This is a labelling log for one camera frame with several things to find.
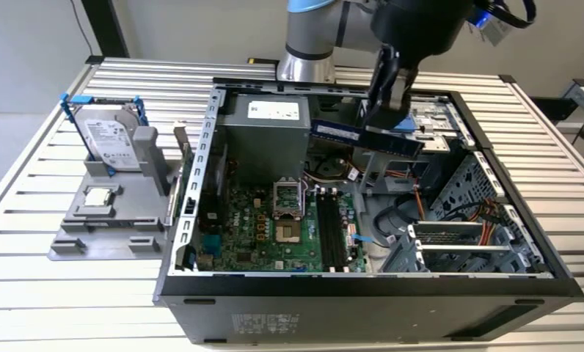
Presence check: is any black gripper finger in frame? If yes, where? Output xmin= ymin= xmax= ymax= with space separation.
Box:
xmin=362 ymin=45 xmax=401 ymax=128
xmin=369 ymin=69 xmax=418 ymax=131

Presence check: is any grey metal disk bay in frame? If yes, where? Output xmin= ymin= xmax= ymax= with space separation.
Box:
xmin=354 ymin=93 xmax=465 ymax=194

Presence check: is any black round case speaker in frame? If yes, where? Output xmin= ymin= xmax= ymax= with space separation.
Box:
xmin=317 ymin=159 xmax=350 ymax=177

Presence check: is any grey power supply unit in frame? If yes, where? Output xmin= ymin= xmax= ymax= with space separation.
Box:
xmin=220 ymin=93 xmax=313 ymax=184

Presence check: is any silver perforated drive cage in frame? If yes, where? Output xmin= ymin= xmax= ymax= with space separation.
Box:
xmin=406 ymin=221 xmax=513 ymax=274

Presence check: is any metal socket cover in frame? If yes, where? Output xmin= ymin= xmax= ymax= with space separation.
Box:
xmin=270 ymin=177 xmax=306 ymax=220

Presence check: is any CPU socket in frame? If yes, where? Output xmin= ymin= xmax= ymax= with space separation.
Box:
xmin=274 ymin=218 xmax=303 ymax=244

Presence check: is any green motherboard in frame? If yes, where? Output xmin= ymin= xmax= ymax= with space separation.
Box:
xmin=196 ymin=183 xmax=371 ymax=274

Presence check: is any silver hard disk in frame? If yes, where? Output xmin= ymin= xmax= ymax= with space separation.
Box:
xmin=74 ymin=106 xmax=142 ymax=173

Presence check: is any blue disk carrier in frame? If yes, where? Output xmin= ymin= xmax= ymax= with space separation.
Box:
xmin=59 ymin=94 xmax=148 ymax=177

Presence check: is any black open PC case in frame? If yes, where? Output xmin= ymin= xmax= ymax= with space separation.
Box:
xmin=152 ymin=75 xmax=584 ymax=345

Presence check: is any grey parts rack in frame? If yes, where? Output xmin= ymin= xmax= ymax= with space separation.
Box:
xmin=46 ymin=128 xmax=186 ymax=262

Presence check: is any silver CPU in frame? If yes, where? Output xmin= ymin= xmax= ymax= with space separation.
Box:
xmin=84 ymin=189 xmax=112 ymax=207

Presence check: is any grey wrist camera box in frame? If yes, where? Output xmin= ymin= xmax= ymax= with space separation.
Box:
xmin=467 ymin=7 xmax=514 ymax=47

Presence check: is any black camera cable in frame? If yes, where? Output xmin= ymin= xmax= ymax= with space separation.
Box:
xmin=467 ymin=0 xmax=538 ymax=29

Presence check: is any white purple wire bundle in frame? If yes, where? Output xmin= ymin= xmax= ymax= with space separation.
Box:
xmin=302 ymin=169 xmax=359 ymax=184

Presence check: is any orange wire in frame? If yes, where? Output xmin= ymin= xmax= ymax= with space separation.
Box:
xmin=413 ymin=185 xmax=426 ymax=221

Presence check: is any black bracket beside table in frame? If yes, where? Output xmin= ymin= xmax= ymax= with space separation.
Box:
xmin=530 ymin=95 xmax=578 ymax=122

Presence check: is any black looped cable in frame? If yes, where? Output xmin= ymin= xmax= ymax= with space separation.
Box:
xmin=373 ymin=203 xmax=418 ymax=247

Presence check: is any red yellow wire bundle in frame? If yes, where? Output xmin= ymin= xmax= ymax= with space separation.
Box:
xmin=477 ymin=199 xmax=500 ymax=250

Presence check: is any graphics card with bracket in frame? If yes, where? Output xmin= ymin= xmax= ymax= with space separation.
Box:
xmin=166 ymin=122 xmax=196 ymax=225

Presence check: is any black post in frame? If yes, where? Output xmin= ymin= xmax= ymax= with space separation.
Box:
xmin=79 ymin=0 xmax=131 ymax=59

